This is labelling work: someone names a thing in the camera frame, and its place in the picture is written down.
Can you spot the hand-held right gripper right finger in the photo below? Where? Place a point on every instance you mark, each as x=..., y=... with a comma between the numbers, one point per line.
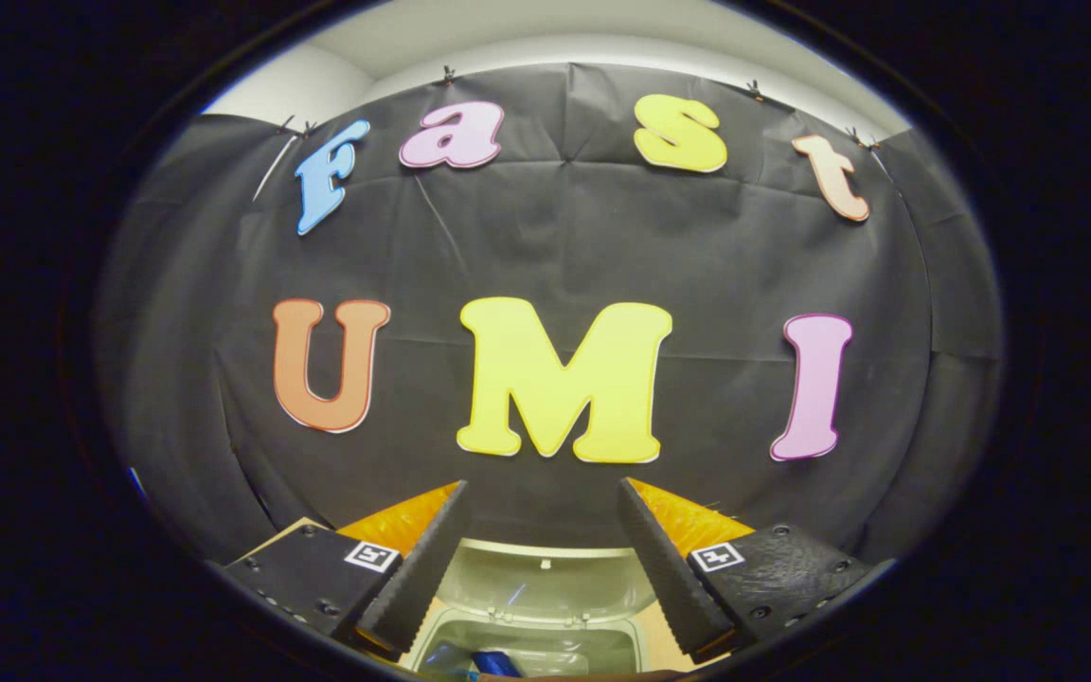
x=664, y=578

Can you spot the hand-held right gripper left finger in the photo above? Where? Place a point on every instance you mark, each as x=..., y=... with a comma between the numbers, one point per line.
x=422, y=568

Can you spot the green desktop garbage bin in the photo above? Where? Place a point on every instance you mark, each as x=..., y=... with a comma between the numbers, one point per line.
x=545, y=587

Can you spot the blue paper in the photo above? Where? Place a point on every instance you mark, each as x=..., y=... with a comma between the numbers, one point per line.
x=498, y=663

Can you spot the wooden desktop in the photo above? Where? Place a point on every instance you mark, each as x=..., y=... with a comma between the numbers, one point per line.
x=659, y=639

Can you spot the black backdrop cloth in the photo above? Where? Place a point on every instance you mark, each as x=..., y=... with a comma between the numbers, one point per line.
x=716, y=284

